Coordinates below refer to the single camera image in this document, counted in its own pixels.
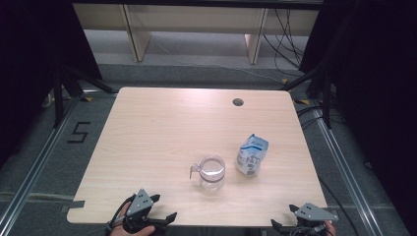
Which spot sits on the beige wooden desk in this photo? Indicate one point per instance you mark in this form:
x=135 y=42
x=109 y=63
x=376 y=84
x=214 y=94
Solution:
x=196 y=19

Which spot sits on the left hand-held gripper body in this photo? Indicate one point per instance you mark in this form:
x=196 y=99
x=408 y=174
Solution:
x=140 y=205

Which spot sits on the white and blue milk pouch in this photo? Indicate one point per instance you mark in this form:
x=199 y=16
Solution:
x=250 y=154

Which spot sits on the person's left hand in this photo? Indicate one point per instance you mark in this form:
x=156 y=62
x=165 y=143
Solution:
x=118 y=232

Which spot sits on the black metal stand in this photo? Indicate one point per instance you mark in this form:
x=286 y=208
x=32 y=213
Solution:
x=58 y=98
x=327 y=98

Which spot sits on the black curtain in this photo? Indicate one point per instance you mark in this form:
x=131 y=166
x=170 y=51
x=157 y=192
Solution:
x=377 y=65
x=26 y=49

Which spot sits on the grey tape strip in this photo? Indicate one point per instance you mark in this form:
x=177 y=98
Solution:
x=73 y=205

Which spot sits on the aluminium floor rail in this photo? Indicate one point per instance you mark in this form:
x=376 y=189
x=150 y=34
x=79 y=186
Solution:
x=37 y=164
x=344 y=164

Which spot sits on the clear glass mug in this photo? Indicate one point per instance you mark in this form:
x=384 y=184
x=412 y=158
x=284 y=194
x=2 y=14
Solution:
x=213 y=172

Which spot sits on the person's right hand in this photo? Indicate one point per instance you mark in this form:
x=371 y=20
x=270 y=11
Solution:
x=329 y=228

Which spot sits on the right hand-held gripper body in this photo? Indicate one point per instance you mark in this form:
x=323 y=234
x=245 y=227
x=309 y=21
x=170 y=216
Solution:
x=313 y=213

